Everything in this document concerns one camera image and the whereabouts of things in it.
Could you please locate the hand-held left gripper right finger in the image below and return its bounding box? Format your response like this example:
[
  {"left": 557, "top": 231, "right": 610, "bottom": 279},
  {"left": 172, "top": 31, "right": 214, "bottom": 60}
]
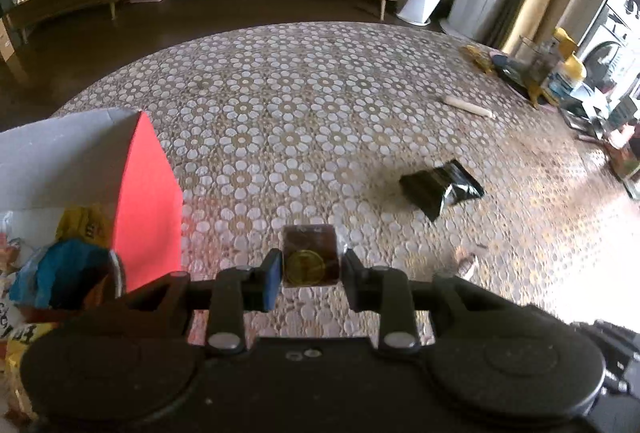
[{"left": 340, "top": 248, "right": 507, "bottom": 356}]

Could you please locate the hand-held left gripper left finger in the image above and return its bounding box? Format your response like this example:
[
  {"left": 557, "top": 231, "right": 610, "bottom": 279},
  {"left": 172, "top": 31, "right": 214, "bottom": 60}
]
[{"left": 122, "top": 248, "right": 285, "bottom": 356}]

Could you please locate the small brown snack packet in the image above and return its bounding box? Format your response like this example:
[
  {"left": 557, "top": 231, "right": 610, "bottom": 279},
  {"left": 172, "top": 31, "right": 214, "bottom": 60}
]
[{"left": 280, "top": 223, "right": 342, "bottom": 288}]

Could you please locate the red cardboard box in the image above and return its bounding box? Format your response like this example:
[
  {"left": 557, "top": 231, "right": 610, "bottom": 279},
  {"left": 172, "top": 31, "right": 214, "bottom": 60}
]
[{"left": 0, "top": 108, "right": 185, "bottom": 426}]

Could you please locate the yellow candy packet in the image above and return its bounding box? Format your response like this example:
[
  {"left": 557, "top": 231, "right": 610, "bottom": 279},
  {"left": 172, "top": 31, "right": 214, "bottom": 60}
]
[{"left": 56, "top": 206, "right": 119, "bottom": 248}]

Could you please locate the blue snack packet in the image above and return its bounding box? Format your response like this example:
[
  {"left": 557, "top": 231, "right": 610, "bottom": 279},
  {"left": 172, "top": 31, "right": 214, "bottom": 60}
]
[{"left": 9, "top": 238, "right": 113, "bottom": 311}]

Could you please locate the white snack packet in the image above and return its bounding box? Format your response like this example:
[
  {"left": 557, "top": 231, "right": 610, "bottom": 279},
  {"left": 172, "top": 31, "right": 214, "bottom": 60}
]
[{"left": 0, "top": 210, "right": 21, "bottom": 339}]

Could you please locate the small candy wrapper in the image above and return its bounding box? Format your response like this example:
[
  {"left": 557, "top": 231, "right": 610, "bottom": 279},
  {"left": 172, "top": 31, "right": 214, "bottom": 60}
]
[{"left": 454, "top": 245, "right": 489, "bottom": 277}]

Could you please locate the black snack packet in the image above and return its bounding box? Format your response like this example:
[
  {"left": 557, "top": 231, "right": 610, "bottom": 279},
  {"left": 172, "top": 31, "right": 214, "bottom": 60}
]
[{"left": 399, "top": 159, "right": 487, "bottom": 222}]

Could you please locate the wooden stick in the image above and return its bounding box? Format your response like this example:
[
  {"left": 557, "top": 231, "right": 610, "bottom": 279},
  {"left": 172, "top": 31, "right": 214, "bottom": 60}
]
[{"left": 440, "top": 96, "right": 496, "bottom": 120}]

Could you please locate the grey storage tray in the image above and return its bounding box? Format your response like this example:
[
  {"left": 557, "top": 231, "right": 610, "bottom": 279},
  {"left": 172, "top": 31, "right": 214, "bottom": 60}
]
[{"left": 559, "top": 83, "right": 640, "bottom": 144}]

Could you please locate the yellow wrapper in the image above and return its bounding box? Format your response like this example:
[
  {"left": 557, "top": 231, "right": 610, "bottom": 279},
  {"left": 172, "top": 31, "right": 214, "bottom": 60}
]
[{"left": 460, "top": 44, "right": 496, "bottom": 74}]

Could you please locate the yellow-lid plastic jar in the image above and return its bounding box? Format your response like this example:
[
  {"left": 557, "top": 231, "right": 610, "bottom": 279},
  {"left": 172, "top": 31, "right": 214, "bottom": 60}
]
[{"left": 547, "top": 56, "right": 587, "bottom": 106}]

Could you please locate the washing machine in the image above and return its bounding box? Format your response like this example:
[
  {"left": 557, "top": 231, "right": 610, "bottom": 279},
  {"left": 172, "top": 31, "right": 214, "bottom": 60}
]
[{"left": 577, "top": 0, "right": 640, "bottom": 84}]

